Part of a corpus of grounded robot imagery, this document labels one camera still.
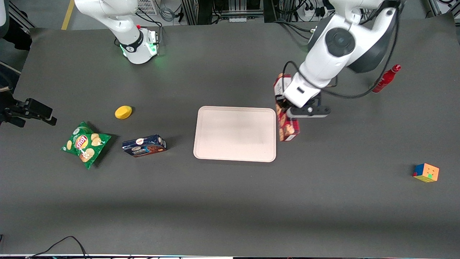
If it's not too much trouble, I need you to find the black base cable bundle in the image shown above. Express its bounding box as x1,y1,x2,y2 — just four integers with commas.
272,19,317,41

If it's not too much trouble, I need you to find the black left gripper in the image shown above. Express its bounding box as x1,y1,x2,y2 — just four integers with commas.
275,93,323,109

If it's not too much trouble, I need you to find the aluminium equipment rack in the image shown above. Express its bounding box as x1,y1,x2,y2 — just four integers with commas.
181,0,265,26

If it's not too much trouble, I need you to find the grey table mat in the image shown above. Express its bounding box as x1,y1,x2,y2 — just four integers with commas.
0,12,460,258

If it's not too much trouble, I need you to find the red cookie box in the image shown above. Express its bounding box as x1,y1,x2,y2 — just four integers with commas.
273,73,301,142

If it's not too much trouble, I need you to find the white perforated box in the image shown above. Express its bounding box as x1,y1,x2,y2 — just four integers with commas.
135,0,160,16

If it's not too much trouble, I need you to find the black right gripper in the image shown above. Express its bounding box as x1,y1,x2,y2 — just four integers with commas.
0,97,58,128

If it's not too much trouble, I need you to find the yellow round sponge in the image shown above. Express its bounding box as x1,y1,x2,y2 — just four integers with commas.
114,105,133,120

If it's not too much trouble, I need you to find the beige plastic tray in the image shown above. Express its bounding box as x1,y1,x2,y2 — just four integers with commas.
193,106,277,163

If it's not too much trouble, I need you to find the silver wrist camera bar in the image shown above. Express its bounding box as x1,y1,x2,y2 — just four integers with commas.
286,105,331,119

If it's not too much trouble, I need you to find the dark blue cookie box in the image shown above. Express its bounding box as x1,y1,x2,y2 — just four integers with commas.
121,134,167,158

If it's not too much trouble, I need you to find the colourful puzzle cube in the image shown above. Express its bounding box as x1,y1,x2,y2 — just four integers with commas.
412,163,440,183

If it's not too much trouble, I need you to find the grey coiled cable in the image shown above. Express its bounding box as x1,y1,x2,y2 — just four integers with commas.
159,3,177,23

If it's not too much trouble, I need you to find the thin black floor cable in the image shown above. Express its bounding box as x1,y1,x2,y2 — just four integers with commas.
25,236,88,259

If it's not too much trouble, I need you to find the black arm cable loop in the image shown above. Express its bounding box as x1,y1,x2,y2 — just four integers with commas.
282,0,401,100

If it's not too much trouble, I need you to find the green chips bag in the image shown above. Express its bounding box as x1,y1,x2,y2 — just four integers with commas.
60,121,112,170

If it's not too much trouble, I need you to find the red cola bottle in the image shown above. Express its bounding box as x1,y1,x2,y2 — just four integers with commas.
371,64,402,94

